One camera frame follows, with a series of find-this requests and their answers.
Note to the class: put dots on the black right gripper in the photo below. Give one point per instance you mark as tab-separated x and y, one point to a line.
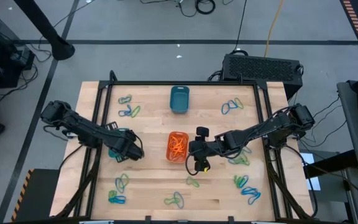
202	147

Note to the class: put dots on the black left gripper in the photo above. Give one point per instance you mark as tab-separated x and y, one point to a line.
132	146

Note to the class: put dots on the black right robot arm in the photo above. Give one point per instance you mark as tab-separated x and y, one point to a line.
259	130

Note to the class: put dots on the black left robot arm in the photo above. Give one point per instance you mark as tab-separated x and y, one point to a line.
85	130

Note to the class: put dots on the orange plastic basket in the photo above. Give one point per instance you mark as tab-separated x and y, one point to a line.
168	146

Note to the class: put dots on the dark teal plastic basket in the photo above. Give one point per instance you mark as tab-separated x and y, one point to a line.
179	101

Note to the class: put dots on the silver aluminium bar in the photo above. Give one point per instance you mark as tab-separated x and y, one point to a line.
96	222

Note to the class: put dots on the black computer case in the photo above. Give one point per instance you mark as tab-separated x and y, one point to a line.
259	70

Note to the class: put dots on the grey desk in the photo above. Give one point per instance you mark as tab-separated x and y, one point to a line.
348	130

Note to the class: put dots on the black pole stand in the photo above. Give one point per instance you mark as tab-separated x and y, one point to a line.
42	25

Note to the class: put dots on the black metal table frame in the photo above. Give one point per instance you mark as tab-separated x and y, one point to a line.
182	83

